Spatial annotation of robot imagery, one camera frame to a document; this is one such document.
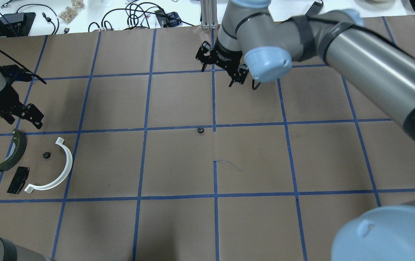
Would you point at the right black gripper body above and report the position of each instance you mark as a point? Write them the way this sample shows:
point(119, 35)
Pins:
point(226, 57)

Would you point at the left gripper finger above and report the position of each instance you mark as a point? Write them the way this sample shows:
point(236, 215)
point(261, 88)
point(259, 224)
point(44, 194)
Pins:
point(7, 117)
point(32, 114)

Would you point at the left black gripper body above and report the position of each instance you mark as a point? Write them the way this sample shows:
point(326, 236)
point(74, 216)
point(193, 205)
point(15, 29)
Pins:
point(4, 95)

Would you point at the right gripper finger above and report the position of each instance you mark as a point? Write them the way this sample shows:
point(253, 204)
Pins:
point(238, 74)
point(204, 55)

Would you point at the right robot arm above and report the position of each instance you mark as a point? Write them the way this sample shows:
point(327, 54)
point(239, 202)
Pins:
point(249, 42)

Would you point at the green brake shoe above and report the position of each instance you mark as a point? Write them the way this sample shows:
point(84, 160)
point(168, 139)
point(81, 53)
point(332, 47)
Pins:
point(16, 152)

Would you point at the black brake pad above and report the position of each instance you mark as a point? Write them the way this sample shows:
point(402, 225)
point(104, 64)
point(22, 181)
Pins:
point(18, 180)

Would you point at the black tripod stand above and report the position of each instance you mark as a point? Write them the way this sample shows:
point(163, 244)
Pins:
point(18, 24)

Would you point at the bag of nuts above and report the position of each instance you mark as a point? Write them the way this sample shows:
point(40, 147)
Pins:
point(71, 11)

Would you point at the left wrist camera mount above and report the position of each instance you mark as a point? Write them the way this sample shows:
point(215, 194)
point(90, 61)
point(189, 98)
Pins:
point(14, 73)

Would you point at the aluminium frame post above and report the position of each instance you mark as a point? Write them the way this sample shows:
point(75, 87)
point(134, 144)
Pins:
point(209, 18)

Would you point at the white curved plastic bracket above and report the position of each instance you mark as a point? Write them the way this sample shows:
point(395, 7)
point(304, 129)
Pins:
point(46, 175)

